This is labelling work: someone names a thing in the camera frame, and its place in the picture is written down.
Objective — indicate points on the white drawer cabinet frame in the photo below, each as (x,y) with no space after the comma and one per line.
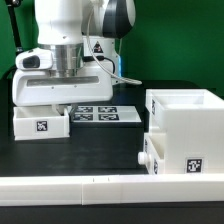
(189,124)

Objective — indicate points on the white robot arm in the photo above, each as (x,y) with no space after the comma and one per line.
(55,73)

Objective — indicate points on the white front fence rail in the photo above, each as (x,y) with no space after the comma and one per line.
(110,189)

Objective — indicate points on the white tag plate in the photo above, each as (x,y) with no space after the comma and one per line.
(105,114)

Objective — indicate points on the black camera stand pole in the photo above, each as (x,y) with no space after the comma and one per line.
(11,6)

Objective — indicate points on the white drawer box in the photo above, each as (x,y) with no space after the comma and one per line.
(152,156)
(40,122)

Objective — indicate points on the white front drawer box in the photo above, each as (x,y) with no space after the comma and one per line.
(152,156)

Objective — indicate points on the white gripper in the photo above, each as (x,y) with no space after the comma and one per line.
(35,88)

